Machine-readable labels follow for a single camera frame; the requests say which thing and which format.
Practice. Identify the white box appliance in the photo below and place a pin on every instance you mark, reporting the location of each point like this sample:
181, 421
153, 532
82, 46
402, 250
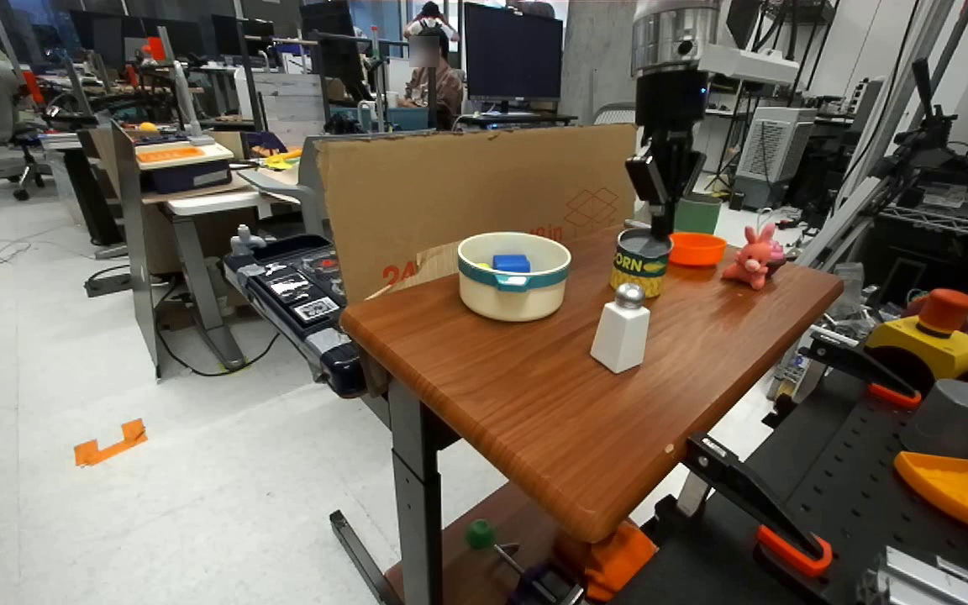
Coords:
774, 156

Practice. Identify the black perforated base board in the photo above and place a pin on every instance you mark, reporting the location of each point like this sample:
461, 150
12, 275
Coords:
830, 482

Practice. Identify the white salt shaker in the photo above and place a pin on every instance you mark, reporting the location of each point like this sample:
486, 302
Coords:
620, 334

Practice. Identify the small green knob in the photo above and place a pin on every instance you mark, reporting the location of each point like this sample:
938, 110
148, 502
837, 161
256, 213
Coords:
477, 534

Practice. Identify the grey office desk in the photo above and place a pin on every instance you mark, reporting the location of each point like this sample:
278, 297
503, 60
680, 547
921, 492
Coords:
185, 223

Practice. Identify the grey plastic cylinder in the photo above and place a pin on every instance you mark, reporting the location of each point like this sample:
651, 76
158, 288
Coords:
952, 417

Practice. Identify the grey metal table leg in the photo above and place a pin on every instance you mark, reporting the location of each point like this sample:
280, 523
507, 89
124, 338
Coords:
413, 504

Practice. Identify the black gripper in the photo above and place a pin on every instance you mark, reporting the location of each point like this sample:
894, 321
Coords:
674, 106

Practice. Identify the pink rabbit toy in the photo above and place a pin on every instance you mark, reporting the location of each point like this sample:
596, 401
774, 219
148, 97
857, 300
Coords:
749, 262

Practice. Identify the green bin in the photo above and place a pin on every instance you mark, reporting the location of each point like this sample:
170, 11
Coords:
708, 215

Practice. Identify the white pot teal rim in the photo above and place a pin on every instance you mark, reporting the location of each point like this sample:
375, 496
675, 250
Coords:
512, 297

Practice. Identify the orange wedge shaped piece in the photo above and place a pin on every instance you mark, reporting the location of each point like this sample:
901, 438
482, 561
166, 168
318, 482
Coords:
955, 485

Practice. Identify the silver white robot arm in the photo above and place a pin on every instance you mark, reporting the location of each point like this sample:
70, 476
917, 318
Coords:
674, 33

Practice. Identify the dark computer monitor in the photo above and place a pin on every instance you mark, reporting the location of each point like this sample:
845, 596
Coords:
512, 55

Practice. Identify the orange printed bracket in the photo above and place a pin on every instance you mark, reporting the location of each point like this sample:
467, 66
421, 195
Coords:
620, 560

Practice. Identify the brown cardboard panel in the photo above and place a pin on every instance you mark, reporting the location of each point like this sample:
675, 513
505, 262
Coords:
471, 189

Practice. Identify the orange floor marker bracket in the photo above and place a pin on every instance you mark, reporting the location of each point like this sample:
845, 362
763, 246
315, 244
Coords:
107, 449

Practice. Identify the small blue block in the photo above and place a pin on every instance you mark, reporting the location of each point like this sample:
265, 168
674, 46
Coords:
512, 262

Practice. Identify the aluminium extrusion bar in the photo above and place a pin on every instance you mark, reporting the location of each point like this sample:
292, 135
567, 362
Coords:
933, 581

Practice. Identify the black box orange top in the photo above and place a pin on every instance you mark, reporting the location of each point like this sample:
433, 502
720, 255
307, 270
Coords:
181, 161

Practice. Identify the yellow green corn can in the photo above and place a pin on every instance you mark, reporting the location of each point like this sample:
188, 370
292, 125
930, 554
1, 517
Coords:
640, 272

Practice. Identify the seated person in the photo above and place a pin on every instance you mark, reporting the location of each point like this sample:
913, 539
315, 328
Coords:
438, 80

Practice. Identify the yellow emergency stop button box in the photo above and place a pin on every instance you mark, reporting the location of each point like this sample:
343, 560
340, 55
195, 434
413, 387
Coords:
930, 339

